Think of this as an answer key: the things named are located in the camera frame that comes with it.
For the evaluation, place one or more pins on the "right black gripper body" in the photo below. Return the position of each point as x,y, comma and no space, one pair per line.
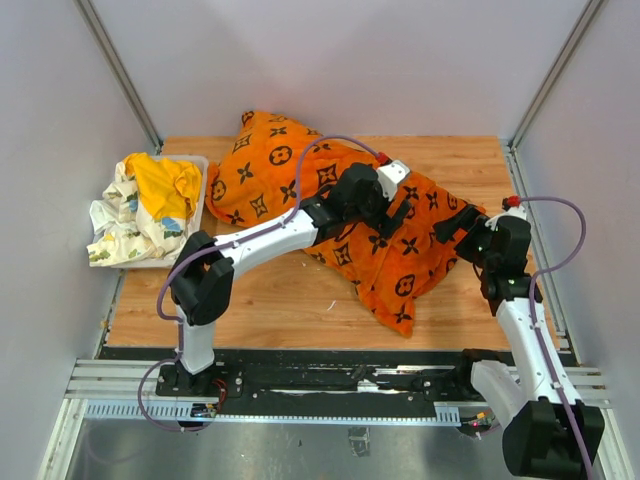
475,244

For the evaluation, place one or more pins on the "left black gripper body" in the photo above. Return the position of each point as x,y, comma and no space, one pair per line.
376,208

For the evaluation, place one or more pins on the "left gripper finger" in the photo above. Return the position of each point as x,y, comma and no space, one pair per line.
376,230
392,223

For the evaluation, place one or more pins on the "orange black-patterned plush pillowcase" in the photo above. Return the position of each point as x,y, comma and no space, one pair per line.
275,159

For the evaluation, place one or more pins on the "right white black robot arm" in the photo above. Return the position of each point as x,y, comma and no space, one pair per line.
548,431

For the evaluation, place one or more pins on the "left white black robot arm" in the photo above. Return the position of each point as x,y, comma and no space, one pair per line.
202,278

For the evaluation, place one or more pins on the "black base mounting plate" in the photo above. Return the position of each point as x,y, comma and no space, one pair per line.
318,379

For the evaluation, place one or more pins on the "white plastic bin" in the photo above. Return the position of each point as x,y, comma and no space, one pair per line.
199,200

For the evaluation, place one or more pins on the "yellow and white floral cloth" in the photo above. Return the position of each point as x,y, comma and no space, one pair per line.
145,210

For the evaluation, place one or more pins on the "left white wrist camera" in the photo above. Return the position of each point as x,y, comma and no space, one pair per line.
391,176

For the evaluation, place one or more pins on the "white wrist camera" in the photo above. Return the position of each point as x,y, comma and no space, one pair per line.
513,212
391,176

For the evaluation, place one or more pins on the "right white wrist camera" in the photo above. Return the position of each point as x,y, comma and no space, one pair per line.
513,212

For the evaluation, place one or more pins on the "grey slotted cable duct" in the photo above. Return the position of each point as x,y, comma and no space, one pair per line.
172,411

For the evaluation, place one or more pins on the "right aluminium corner post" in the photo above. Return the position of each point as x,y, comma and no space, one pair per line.
580,29

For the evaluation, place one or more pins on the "aluminium corner post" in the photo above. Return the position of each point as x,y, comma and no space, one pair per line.
580,29
105,44

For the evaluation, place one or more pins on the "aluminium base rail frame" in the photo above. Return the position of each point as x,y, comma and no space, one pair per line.
477,419

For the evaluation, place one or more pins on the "left aluminium corner post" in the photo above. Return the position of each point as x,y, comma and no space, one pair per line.
105,44

